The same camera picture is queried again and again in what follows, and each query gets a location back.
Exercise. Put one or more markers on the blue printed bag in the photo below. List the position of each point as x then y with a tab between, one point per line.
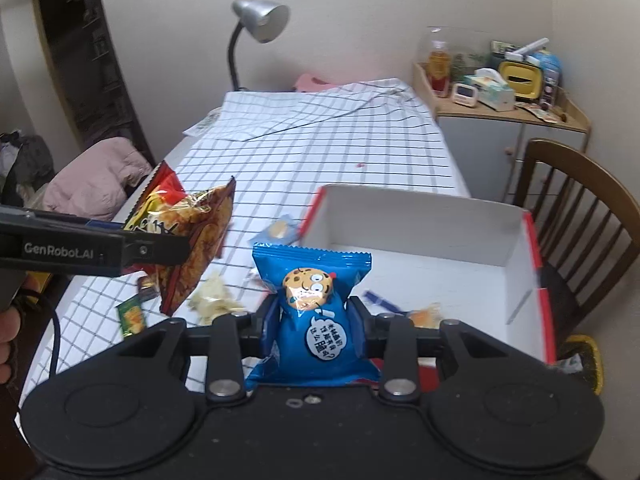
547	62

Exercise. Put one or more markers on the pale green tissue box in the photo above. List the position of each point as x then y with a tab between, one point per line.
492	91

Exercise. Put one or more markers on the person's left hand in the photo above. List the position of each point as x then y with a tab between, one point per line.
7	340

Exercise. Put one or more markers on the pink padded jacket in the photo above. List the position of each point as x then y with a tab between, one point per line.
95	175

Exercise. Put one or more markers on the small dark brown packet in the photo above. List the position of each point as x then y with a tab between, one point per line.
148	289

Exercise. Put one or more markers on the dark green printed box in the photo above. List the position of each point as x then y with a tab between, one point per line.
499	49

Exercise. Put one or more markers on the red yellow chips bag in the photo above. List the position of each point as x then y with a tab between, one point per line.
200	220

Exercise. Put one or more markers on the yellow cushioned chair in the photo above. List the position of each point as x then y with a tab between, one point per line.
35	282

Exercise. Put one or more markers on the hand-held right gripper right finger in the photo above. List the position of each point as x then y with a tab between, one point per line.
359	325

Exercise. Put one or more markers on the silver desk lamp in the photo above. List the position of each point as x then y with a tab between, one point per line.
260	17

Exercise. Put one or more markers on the yellow fuzzy floor item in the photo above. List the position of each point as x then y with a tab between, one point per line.
590	360

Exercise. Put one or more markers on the small white timer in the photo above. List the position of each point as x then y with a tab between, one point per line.
465	94

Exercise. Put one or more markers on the dark bookshelf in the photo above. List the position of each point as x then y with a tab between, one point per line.
90	60

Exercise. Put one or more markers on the cream snack packet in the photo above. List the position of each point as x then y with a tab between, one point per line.
215	302

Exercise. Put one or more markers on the white cabinet wooden top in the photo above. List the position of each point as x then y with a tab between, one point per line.
480	150

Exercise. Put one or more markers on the white checkered tablecloth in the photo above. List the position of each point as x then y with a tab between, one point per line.
325	160

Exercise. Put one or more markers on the yellow box black slot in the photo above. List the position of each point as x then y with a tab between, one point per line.
520	82

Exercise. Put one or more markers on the small packets on cabinet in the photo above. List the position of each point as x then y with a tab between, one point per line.
542	111

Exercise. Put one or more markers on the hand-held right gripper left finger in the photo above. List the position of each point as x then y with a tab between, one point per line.
264	327

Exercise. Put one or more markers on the clear yolk pastry packet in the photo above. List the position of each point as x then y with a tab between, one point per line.
425	316

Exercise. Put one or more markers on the white cardboard box red sides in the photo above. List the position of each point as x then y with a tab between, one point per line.
450	240

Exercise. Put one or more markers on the green snack packet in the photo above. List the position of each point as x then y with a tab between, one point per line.
131	317

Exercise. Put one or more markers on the dark clothes pile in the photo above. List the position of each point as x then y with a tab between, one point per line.
30	160

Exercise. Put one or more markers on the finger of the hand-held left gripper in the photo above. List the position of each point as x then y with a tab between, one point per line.
155	250

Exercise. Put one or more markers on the dark wooden chair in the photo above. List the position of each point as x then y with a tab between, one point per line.
550	152

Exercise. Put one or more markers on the blue cookie snack packet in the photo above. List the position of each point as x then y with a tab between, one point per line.
310	290

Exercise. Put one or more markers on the orange liquid bottle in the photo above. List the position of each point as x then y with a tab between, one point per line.
440	67

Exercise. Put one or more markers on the grey patterned box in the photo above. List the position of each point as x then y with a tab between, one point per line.
550	87

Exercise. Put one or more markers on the printed paper sheet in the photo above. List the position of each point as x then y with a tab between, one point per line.
202	122

